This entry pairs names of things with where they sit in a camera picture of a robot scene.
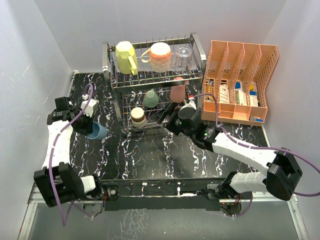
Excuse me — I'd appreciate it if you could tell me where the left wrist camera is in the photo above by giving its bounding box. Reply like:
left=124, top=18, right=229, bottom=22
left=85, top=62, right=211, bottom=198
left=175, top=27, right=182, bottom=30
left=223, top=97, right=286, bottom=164
left=80, top=94, right=99, bottom=118

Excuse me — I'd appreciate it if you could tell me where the blue white box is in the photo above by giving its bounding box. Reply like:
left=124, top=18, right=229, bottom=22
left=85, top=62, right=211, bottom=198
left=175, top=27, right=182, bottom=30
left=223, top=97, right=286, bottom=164
left=249, top=82, right=259, bottom=107

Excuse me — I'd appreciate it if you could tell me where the blue plastic cup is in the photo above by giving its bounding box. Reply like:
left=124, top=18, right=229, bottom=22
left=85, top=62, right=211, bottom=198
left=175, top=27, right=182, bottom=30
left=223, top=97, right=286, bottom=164
left=86, top=122, right=108, bottom=140

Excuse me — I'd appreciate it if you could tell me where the metal two-tier dish rack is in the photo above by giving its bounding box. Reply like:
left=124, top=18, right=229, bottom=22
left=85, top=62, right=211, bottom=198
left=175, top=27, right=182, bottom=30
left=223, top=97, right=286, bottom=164
left=102, top=32, right=207, bottom=136

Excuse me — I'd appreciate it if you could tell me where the pink plastic cup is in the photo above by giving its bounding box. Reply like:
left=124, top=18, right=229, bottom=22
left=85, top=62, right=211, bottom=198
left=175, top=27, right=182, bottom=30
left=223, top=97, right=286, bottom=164
left=169, top=84, right=186, bottom=103

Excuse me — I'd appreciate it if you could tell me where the white red box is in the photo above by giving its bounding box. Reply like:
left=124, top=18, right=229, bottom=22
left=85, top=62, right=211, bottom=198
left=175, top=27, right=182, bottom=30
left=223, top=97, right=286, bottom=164
left=219, top=84, right=230, bottom=104

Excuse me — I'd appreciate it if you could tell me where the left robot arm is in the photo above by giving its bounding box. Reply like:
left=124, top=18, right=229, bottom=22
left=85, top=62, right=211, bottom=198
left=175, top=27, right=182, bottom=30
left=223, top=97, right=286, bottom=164
left=33, top=95, right=107, bottom=208

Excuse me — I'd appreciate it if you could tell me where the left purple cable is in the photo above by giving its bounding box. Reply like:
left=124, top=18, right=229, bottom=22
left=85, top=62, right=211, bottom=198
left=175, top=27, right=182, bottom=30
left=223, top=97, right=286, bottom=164
left=48, top=83, right=101, bottom=227

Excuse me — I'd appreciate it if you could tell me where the pink and cream mug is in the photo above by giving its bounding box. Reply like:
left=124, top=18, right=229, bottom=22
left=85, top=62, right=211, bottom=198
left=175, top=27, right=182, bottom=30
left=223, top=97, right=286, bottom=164
left=141, top=42, right=171, bottom=73

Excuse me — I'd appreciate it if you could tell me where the cream and brown cup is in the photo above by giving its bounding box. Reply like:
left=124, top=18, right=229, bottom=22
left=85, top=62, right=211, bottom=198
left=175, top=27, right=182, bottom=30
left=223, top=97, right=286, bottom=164
left=130, top=107, right=147, bottom=128

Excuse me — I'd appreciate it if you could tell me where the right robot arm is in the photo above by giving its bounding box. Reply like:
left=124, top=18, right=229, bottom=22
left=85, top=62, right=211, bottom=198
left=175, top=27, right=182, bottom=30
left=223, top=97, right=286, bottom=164
left=150, top=102, right=303, bottom=201

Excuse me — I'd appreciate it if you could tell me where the yellow patterned box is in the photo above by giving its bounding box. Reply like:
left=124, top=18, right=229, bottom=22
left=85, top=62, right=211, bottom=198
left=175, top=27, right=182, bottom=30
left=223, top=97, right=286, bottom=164
left=205, top=79, right=215, bottom=102

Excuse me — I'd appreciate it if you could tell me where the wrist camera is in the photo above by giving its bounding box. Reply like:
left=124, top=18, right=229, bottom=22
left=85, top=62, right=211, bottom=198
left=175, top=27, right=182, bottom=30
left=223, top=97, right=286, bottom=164
left=180, top=96, right=197, bottom=111
left=80, top=94, right=99, bottom=118

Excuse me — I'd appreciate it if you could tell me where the clear glass cup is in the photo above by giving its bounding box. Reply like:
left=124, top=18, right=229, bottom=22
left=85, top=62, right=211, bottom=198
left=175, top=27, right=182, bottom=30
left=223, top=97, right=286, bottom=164
left=171, top=46, right=193, bottom=75

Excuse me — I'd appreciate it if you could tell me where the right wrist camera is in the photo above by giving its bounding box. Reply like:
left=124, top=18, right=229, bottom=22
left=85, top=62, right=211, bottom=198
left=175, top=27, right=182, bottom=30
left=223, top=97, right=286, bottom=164
left=180, top=96, right=197, bottom=111

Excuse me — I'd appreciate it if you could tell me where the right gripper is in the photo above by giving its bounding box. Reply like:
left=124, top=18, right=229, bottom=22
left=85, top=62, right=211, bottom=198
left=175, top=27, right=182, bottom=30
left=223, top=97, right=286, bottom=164
left=151, top=102, right=195, bottom=140

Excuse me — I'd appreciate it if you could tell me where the yellow-green faceted mug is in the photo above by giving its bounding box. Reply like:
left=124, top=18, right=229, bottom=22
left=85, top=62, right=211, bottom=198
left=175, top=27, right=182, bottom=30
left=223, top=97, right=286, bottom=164
left=115, top=41, right=138, bottom=76

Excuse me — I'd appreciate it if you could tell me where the aluminium frame rail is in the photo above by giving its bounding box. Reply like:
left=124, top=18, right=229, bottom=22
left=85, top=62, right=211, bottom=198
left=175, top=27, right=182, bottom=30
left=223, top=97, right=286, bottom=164
left=18, top=188, right=309, bottom=240

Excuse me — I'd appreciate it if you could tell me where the orange plastic file organizer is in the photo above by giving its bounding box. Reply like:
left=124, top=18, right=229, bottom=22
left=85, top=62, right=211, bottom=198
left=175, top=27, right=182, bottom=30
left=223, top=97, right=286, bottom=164
left=201, top=40, right=279, bottom=127

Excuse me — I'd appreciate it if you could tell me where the green ceramic cup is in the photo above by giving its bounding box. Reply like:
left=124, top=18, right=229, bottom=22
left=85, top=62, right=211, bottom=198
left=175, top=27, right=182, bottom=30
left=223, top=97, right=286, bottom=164
left=142, top=89, right=159, bottom=108

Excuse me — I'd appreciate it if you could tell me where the white green box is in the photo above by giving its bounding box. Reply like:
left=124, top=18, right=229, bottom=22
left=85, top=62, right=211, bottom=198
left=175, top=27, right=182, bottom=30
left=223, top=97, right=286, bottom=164
left=235, top=89, right=248, bottom=106

